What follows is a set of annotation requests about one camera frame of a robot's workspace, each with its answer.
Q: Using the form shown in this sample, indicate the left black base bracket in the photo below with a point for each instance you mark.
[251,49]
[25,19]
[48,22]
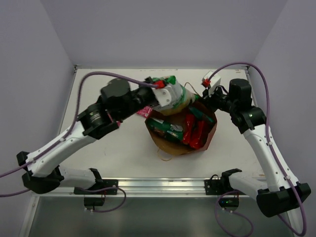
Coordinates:
[97,199]

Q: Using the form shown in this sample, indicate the green Chuby cassava chips bag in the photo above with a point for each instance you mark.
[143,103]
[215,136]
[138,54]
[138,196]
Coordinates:
[187,97]

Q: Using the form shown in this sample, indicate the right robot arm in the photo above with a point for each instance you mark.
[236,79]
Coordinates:
[281,191]

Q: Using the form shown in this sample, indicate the aluminium mounting rail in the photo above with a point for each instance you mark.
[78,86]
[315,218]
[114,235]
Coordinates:
[149,187]

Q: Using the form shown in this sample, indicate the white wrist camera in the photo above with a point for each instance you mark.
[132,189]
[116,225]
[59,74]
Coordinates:
[210,82]
[168,95]

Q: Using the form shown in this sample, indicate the black base bracket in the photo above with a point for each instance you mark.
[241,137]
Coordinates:
[216,185]
[97,199]

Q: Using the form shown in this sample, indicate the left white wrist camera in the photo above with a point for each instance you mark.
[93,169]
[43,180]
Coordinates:
[168,95]

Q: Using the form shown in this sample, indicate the red snack packet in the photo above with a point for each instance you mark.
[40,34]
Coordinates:
[195,132]

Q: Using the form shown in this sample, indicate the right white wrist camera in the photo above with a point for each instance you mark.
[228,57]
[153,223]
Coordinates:
[210,82]

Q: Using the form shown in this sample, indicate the right black base bracket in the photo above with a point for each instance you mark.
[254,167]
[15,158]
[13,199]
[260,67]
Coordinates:
[216,185]

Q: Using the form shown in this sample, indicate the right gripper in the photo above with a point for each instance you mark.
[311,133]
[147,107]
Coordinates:
[208,99]

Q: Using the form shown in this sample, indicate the red brown paper bag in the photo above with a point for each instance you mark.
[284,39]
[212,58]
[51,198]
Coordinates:
[178,149]

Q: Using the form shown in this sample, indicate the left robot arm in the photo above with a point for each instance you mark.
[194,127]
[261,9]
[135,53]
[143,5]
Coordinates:
[115,103]

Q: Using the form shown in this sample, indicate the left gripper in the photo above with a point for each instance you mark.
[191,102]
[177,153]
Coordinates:
[145,93]

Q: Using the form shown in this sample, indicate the dark green cookie packet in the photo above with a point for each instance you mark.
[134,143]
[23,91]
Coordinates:
[170,132]

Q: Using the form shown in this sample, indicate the teal snack packet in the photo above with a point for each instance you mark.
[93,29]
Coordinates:
[200,115]

